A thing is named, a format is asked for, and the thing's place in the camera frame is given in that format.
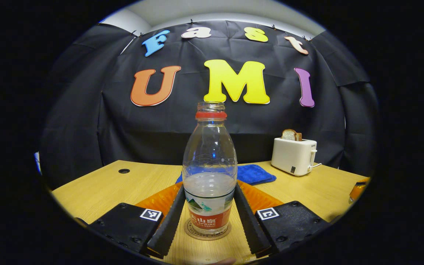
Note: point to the round cork coaster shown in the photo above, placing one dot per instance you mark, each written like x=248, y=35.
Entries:
x=188, y=232

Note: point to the blue folded towel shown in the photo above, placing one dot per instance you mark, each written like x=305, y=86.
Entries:
x=256, y=173

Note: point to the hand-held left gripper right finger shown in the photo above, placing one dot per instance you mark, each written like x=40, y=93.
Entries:
x=248, y=224

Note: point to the clear plastic water bottle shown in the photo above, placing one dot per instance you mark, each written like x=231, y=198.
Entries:
x=209, y=184

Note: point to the white toaster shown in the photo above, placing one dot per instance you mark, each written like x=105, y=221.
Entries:
x=293, y=157

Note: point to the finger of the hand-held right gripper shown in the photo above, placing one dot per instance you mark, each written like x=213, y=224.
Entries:
x=358, y=190

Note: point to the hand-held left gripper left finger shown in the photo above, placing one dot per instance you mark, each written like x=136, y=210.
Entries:
x=169, y=224

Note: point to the bread slice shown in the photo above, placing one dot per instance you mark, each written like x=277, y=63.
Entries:
x=290, y=135

